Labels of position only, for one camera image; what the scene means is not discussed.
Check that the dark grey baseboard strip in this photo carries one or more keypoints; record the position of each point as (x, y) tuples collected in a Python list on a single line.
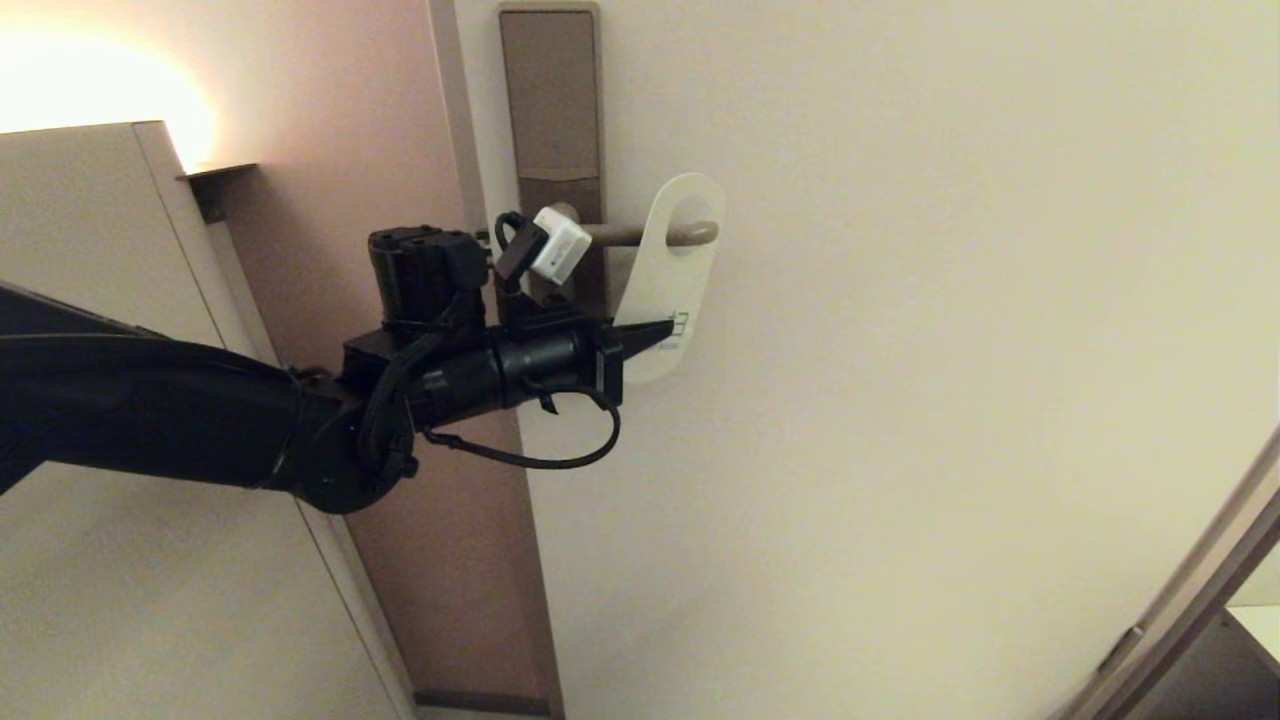
[(480, 703)]

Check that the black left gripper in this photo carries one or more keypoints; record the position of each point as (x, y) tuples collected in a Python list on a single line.
[(550, 360)]

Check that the blue and white door hanger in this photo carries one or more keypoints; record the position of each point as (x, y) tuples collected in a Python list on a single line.
[(665, 290)]

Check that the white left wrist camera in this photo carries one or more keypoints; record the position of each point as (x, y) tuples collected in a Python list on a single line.
[(560, 245)]

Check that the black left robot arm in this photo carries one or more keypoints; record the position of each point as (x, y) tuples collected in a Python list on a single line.
[(150, 410)]

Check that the white door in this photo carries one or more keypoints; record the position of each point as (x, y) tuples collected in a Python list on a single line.
[(900, 400)]

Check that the bronze door lock plate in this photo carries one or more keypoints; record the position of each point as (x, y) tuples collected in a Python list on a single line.
[(550, 100)]

